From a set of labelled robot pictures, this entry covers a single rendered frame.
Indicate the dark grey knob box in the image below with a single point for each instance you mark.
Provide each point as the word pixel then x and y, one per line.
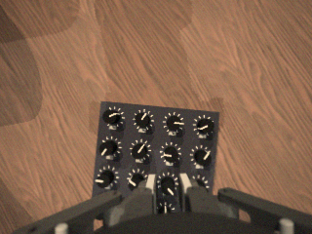
pixel 164 141

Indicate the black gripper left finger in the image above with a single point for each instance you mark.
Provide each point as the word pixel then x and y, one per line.
pixel 79 219

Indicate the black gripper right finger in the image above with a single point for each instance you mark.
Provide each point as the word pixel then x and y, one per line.
pixel 228 201

